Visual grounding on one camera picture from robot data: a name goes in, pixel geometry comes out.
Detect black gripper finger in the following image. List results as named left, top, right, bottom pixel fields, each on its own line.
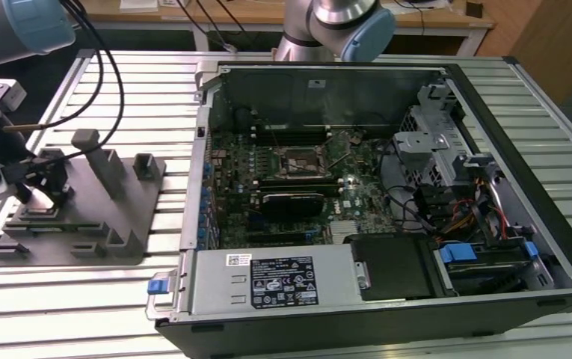
left=24, top=158, right=76, bottom=210
left=3, top=165, right=36, bottom=206

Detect silver CPU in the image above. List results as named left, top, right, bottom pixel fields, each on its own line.
left=26, top=186, right=58, bottom=211

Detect CPU socket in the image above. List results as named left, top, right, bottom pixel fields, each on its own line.
left=276, top=144, right=331, bottom=179

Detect grey parts rack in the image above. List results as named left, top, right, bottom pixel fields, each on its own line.
left=0, top=129, right=168, bottom=269

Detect silver power supply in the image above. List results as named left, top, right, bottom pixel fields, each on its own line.
left=178, top=248, right=369, bottom=318

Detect wooden desk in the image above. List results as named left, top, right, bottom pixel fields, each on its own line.
left=74, top=0, right=497, bottom=57

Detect white paper box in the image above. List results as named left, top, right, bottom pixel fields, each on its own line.
left=118, top=0, right=160, bottom=10

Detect black graphics card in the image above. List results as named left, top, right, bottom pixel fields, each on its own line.
left=257, top=191, right=327, bottom=222

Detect black RAM slot bank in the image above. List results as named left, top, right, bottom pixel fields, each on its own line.
left=252, top=124, right=332, bottom=146
left=257, top=177, right=344, bottom=197

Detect silver chipset heatsink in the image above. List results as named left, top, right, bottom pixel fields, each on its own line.
left=328, top=220, right=360, bottom=239

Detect green motherboard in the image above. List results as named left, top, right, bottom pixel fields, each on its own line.
left=204, top=126, right=409, bottom=251

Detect black PC case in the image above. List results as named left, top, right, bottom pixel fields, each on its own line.
left=154, top=55, right=572, bottom=359

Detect metal drive cage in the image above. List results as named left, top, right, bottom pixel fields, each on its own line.
left=392, top=84, right=507, bottom=190

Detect hard disk in blue carrier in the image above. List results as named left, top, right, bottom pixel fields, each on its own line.
left=432, top=241, right=556, bottom=297

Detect wooden cabinet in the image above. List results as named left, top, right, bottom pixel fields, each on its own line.
left=477, top=0, right=572, bottom=108

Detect brass tipped black cable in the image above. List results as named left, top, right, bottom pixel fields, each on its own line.
left=2, top=0, right=128, bottom=132

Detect grey side camera mount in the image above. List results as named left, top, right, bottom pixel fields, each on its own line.
left=0, top=78, right=28, bottom=112

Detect yellow orange power wires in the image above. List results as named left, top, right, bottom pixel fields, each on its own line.
left=443, top=215, right=475, bottom=233

